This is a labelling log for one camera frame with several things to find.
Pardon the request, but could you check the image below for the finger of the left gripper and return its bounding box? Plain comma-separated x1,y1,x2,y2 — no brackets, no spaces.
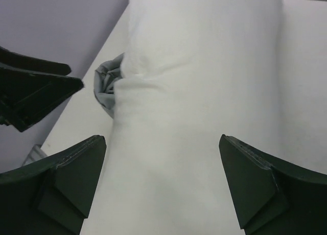
1,68,84,132
1,47,72,76

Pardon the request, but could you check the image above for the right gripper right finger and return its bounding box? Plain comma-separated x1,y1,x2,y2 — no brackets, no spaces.
219,135,326,235

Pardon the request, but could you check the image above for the white pillow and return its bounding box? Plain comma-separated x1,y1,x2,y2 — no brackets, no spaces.
81,0,282,234

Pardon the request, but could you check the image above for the grey pillowcase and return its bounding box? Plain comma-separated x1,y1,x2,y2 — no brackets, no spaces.
94,54,124,119

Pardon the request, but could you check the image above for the aluminium front rail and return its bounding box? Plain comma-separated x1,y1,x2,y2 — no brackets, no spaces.
21,145,47,166

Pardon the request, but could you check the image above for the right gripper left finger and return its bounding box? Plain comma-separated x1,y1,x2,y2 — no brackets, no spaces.
1,135,106,234

